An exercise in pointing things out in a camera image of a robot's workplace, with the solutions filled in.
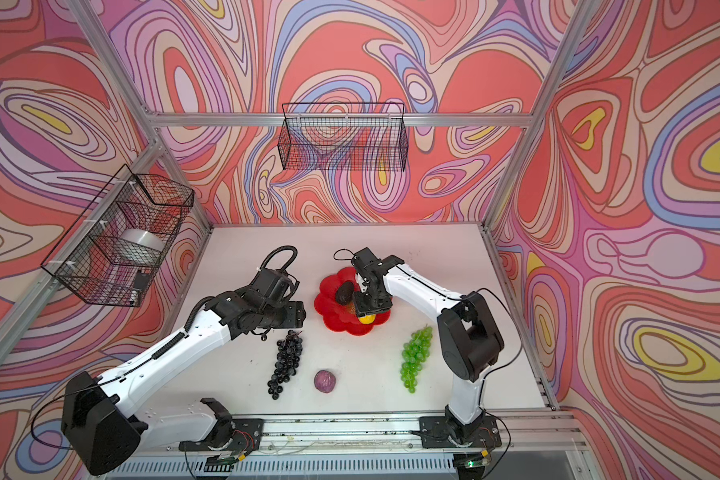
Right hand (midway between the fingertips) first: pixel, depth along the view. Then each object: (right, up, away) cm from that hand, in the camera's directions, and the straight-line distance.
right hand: (368, 317), depth 88 cm
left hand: (-19, +3, -8) cm, 20 cm away
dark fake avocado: (-8, +6, +8) cm, 13 cm away
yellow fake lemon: (0, 0, -4) cm, 4 cm away
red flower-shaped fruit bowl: (-11, +2, +10) cm, 15 cm away
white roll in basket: (-55, +21, -17) cm, 61 cm away
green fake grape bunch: (+12, -9, -5) cm, 17 cm away
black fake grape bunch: (-23, -10, -5) cm, 25 cm away
